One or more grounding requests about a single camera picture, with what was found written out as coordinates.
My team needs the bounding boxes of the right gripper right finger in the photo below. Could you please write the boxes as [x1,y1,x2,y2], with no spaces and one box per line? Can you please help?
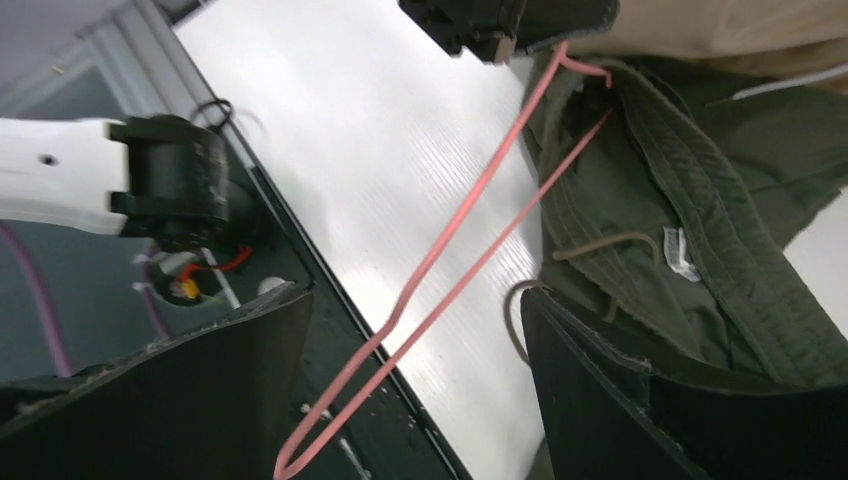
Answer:
[520,288,847,479]

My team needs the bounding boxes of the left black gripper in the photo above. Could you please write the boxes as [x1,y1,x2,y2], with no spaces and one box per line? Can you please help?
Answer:
[398,0,620,64]

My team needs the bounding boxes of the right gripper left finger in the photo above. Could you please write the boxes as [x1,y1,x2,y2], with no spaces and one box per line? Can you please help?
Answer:
[1,283,313,479]

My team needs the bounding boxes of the pink hanger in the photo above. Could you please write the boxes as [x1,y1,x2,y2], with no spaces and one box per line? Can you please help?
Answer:
[274,44,613,479]

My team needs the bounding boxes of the olive green shorts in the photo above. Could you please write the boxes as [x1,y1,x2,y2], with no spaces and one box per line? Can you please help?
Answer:
[524,57,847,388]

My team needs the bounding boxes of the beige shorts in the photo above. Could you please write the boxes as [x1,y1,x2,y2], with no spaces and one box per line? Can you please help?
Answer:
[570,0,847,79]

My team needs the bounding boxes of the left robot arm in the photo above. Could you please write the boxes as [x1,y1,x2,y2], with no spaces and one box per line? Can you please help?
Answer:
[1,1,620,252]

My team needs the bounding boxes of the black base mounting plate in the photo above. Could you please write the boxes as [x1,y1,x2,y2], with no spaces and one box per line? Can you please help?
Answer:
[142,167,470,479]

